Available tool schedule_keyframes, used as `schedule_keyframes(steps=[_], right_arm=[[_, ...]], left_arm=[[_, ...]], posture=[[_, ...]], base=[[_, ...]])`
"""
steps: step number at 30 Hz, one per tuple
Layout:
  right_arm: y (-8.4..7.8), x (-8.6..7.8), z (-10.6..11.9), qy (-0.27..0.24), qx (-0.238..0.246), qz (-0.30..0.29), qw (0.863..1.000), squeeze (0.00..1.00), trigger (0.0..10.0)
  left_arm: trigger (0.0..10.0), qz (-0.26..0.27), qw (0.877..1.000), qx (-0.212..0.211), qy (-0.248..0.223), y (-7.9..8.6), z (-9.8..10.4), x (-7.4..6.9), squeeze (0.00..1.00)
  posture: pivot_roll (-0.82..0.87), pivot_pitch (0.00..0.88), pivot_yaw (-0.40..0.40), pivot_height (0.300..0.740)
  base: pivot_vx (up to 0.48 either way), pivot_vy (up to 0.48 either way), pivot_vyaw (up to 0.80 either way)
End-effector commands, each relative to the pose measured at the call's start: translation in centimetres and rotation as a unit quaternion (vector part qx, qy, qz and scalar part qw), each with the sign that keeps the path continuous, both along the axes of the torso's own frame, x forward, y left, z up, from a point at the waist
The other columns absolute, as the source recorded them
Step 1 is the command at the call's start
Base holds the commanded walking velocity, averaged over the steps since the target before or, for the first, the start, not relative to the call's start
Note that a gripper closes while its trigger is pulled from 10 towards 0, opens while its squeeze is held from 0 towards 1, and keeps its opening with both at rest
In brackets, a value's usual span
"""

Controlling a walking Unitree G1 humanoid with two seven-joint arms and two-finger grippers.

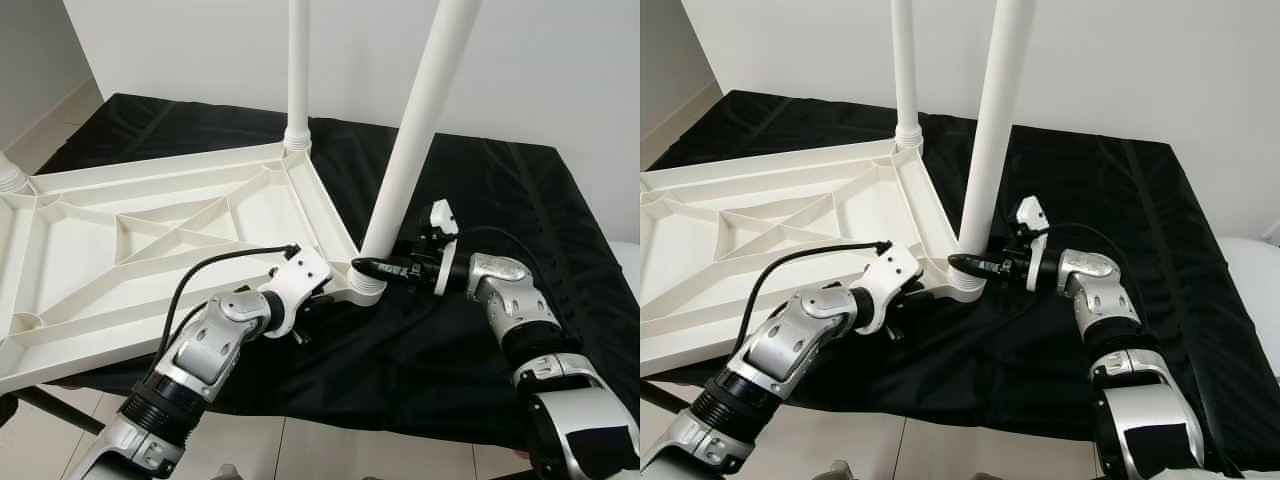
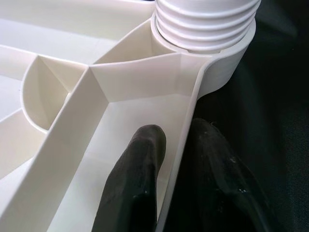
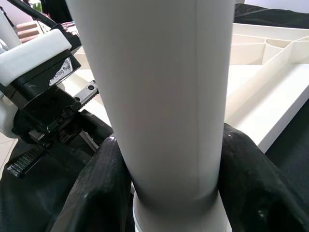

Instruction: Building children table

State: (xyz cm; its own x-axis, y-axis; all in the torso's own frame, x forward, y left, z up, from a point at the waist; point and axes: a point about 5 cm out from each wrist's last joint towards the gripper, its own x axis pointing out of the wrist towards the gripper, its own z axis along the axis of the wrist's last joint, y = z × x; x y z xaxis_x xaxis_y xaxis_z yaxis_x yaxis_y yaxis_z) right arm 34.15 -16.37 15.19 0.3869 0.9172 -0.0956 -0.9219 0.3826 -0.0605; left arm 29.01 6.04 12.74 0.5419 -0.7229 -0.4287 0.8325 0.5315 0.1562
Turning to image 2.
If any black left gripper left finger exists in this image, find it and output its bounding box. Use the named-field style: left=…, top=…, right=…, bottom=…
left=91, top=124, right=168, bottom=232

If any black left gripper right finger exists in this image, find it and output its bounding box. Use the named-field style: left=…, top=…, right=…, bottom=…
left=161, top=117, right=278, bottom=232

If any white plastic table top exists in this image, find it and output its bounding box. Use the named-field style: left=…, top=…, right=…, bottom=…
left=0, top=0, right=257, bottom=232

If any white plastic table leg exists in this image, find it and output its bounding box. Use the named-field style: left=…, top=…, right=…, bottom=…
left=154, top=0, right=262, bottom=55

